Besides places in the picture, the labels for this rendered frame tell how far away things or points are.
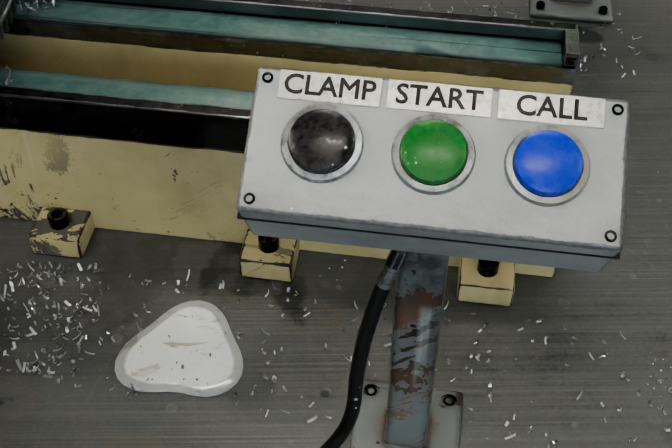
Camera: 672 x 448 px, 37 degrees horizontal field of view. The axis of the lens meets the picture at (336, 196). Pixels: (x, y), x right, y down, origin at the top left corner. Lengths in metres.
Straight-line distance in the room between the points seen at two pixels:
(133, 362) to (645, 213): 0.41
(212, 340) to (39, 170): 0.18
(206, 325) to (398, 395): 0.17
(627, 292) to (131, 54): 0.42
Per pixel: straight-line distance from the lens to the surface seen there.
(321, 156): 0.44
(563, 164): 0.44
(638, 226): 0.81
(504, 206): 0.44
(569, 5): 1.02
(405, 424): 0.63
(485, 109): 0.45
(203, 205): 0.74
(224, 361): 0.70
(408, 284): 0.52
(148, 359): 0.70
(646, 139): 0.89
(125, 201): 0.76
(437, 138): 0.44
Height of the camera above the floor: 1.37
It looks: 45 degrees down
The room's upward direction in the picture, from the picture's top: straight up
